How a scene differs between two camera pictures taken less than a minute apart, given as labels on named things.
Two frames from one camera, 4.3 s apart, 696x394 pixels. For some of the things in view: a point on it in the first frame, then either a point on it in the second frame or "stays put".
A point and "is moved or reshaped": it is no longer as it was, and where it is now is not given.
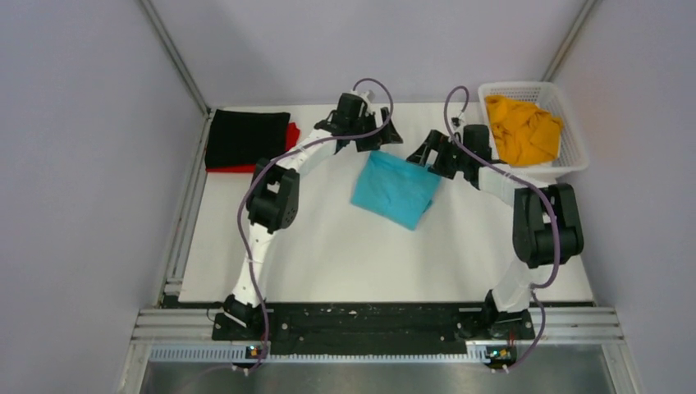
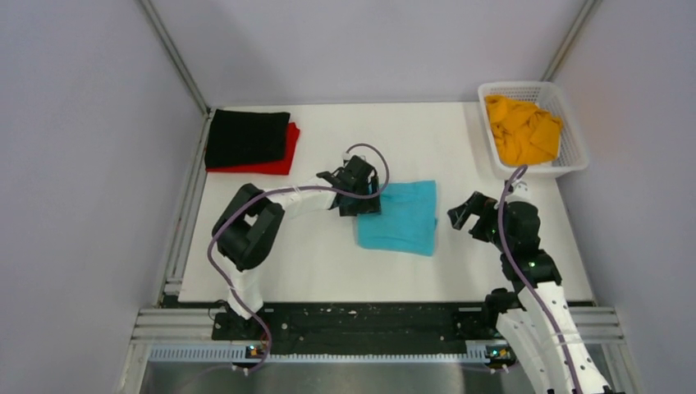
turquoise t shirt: (393, 188) is moved or reshaped
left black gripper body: (364, 124) to (361, 207)
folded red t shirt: (292, 137) stays put
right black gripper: (433, 142) to (478, 203)
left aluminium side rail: (171, 292) stays put
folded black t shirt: (241, 139) stays put
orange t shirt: (523, 133) stays put
